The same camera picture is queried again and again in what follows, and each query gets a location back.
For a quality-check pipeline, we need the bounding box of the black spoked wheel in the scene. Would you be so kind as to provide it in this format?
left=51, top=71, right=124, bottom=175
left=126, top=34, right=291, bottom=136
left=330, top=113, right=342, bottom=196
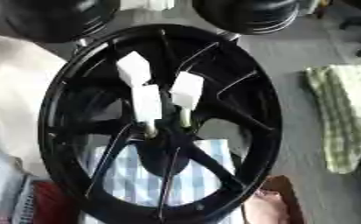
left=36, top=23, right=284, bottom=224

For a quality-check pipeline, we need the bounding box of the brown cardboard box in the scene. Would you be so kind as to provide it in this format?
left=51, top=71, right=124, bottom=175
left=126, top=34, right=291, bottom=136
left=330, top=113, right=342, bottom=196
left=242, top=174, right=308, bottom=224

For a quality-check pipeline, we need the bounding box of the red bag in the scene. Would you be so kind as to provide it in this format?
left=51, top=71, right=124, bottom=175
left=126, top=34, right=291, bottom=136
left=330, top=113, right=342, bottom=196
left=30, top=180, right=82, bottom=224

